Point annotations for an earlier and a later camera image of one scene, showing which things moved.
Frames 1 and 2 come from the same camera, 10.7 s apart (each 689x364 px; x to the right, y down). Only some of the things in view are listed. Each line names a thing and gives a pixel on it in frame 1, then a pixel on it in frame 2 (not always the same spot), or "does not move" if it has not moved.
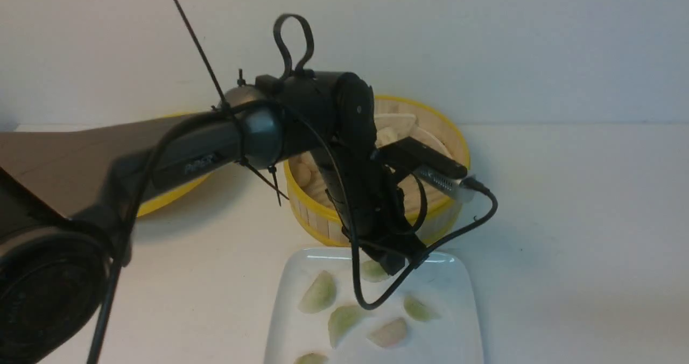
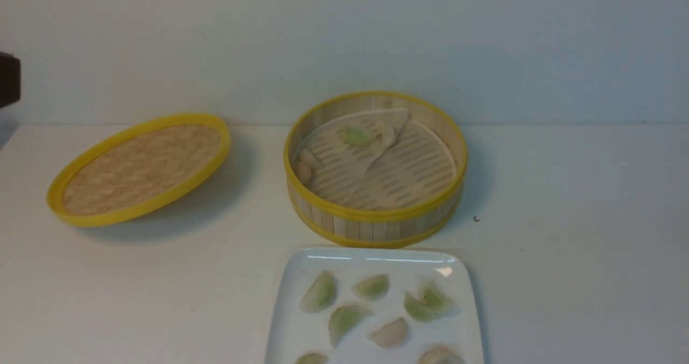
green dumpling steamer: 372,271 to 373,287
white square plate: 430,317 does not move
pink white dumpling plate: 391,335 does not move
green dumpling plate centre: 342,319 does not move
